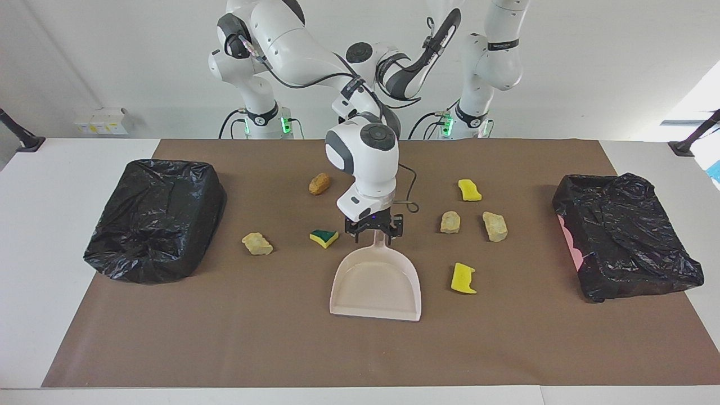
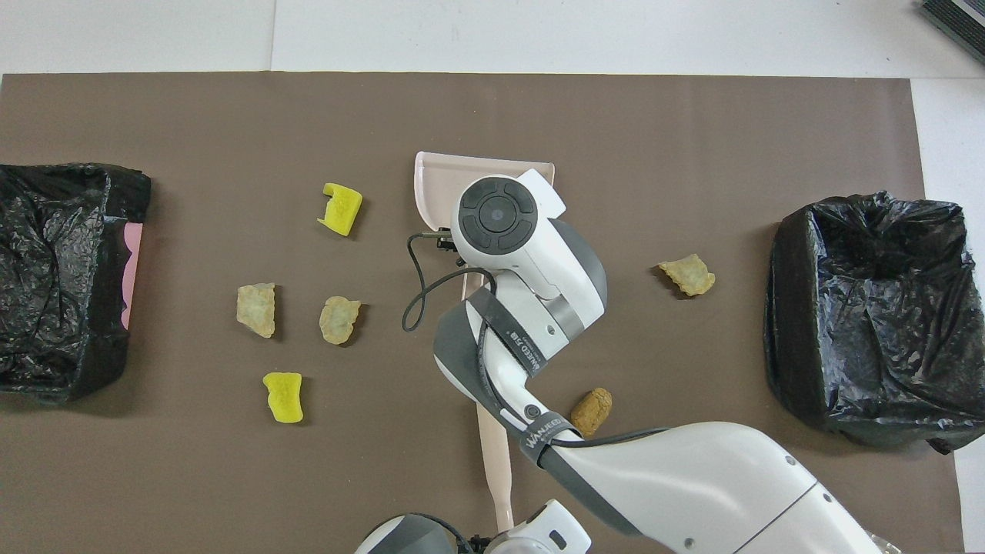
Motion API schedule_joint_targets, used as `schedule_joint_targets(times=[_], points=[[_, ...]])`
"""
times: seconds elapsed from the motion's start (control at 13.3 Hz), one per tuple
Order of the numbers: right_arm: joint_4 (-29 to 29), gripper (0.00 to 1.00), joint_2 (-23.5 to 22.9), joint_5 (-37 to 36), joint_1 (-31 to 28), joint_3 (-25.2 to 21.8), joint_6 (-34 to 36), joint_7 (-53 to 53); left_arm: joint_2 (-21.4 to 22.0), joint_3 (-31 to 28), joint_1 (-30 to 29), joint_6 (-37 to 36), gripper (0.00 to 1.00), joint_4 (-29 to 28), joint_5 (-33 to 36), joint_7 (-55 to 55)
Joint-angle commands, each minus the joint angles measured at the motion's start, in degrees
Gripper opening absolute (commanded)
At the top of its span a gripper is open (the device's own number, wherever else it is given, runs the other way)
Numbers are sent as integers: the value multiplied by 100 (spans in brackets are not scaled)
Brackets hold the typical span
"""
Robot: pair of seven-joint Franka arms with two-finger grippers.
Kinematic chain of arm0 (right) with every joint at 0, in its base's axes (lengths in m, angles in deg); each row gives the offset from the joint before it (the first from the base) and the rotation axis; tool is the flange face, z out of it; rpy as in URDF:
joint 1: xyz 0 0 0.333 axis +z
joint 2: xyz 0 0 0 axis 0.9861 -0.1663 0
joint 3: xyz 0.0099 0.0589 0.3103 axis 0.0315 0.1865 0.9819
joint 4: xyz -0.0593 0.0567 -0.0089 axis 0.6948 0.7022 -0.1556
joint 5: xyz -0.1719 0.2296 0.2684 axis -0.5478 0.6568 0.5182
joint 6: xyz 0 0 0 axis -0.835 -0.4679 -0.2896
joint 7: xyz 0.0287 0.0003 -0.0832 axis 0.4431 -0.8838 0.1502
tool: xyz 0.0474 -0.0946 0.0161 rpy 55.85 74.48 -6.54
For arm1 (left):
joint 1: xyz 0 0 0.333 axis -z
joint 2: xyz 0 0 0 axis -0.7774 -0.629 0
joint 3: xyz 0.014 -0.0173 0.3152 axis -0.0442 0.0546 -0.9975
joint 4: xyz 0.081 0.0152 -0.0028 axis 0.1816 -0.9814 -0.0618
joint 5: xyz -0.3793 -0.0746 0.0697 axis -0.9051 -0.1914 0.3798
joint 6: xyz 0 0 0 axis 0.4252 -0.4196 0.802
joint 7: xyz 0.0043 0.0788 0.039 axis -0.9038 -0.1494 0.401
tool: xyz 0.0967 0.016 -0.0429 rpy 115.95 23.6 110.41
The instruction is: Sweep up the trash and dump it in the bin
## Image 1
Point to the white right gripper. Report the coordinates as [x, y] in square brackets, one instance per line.
[360, 203]

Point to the pink plastic bin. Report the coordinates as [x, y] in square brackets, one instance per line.
[571, 244]

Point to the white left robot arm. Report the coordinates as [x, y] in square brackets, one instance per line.
[495, 62]

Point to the brown paper table mat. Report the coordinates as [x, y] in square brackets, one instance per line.
[225, 337]

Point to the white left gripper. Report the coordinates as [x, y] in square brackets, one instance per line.
[349, 108]

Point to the brown sponge lump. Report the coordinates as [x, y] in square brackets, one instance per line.
[319, 184]

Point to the beige plastic dustpan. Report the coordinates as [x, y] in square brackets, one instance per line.
[377, 281]

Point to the green and yellow sponge piece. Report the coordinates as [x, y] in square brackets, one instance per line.
[323, 236]

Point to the black bag lined trash bin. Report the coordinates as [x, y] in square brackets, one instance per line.
[152, 225]

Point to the blue object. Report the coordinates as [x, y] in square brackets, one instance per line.
[716, 170]

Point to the left black bag bin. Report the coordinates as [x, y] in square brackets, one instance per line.
[630, 242]

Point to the white wall socket box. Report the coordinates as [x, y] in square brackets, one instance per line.
[101, 121]

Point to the black clamp stand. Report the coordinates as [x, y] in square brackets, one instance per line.
[683, 147]
[25, 140]

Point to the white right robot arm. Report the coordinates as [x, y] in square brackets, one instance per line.
[298, 50]

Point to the notched yellow sponge piece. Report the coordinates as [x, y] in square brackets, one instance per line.
[463, 278]

